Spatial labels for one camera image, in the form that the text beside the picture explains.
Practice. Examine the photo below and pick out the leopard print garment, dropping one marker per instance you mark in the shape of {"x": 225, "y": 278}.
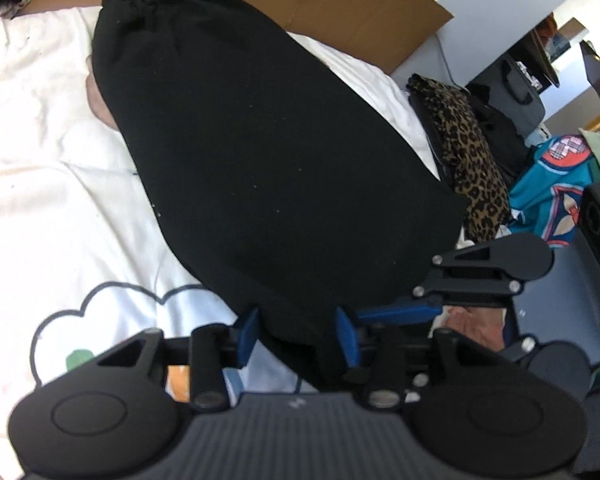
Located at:
{"x": 470, "y": 160}

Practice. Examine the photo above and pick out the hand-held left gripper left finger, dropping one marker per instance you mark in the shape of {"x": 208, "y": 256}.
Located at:
{"x": 247, "y": 335}

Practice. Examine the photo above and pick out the cream bear print bedsheet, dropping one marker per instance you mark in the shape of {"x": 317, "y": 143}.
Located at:
{"x": 55, "y": 210}

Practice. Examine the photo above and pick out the teal jersey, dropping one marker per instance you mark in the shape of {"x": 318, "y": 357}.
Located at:
{"x": 535, "y": 195}

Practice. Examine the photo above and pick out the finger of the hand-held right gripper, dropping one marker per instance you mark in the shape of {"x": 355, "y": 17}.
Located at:
{"x": 522, "y": 347}
{"x": 395, "y": 310}

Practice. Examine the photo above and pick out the person's bare foot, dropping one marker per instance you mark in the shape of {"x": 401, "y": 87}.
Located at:
{"x": 472, "y": 327}

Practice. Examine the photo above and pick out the flattened cardboard sheet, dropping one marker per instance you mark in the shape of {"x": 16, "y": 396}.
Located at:
{"x": 330, "y": 5}

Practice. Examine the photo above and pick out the black bear print pants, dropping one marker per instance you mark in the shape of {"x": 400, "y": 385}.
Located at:
{"x": 255, "y": 160}

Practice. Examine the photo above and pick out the grey bag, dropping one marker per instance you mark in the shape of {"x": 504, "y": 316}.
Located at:
{"x": 525, "y": 105}

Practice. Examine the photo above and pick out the black folded garment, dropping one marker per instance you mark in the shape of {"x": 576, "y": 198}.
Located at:
{"x": 500, "y": 135}

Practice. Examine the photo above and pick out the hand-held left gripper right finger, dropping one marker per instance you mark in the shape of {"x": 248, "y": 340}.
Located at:
{"x": 345, "y": 337}

